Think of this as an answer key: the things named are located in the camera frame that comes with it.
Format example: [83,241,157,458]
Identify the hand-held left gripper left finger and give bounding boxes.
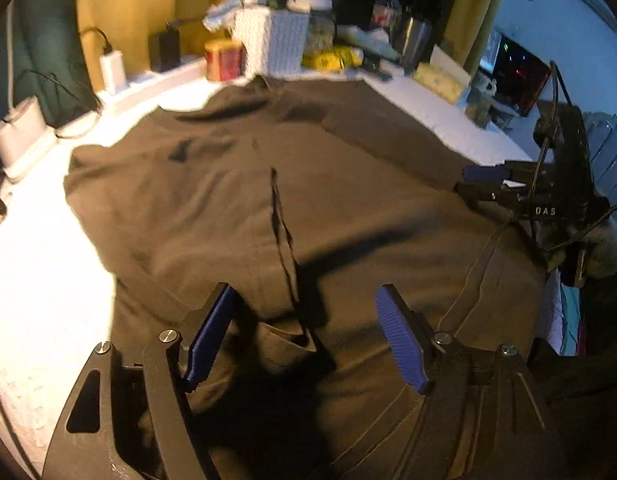
[41,282,239,480]

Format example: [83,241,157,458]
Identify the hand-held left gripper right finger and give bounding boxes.
[375,284,566,480]

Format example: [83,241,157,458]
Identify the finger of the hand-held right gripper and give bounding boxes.
[462,159,519,184]
[453,181,528,207]

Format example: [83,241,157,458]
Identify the dark brown t-shirt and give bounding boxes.
[63,76,554,480]

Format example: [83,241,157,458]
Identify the white radiator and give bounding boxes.
[583,112,617,196]

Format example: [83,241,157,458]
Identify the small greenish jar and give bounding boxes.
[465,85,495,127]

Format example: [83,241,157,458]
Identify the yellow sponge block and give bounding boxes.
[413,62,471,106]

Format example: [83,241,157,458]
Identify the dark monitor screen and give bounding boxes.
[481,30,554,116]

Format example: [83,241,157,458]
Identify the pink and teal cloth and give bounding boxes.
[543,270,589,356]

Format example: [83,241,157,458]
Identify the dark metal tumbler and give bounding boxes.
[391,10,434,73]

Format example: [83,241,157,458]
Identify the small black device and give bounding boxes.
[361,57,391,81]

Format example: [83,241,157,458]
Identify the yellow snack packet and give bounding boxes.
[302,46,364,72]

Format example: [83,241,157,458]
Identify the clear plastic water bottle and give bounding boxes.
[371,0,401,36]

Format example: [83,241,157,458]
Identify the white textured table cloth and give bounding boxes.
[0,55,539,480]

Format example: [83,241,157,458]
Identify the glass jar with white lid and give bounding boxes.
[288,0,336,56]

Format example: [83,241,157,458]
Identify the white perforated basket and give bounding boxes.
[232,7,310,78]

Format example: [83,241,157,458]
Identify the white power strip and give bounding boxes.
[96,55,209,111]

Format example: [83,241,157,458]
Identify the red tin can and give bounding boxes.
[205,40,246,82]

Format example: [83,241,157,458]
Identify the white charger plug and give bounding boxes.
[99,50,126,95]

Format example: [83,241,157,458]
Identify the white desk lamp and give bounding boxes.
[0,0,56,183]

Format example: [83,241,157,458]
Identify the black charger plug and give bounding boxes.
[148,30,182,73]

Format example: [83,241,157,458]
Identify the blue and white packets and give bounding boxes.
[203,0,274,28]

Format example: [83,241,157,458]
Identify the black lamp cable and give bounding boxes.
[13,70,103,138]

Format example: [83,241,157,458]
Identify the black charger cable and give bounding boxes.
[81,26,112,56]

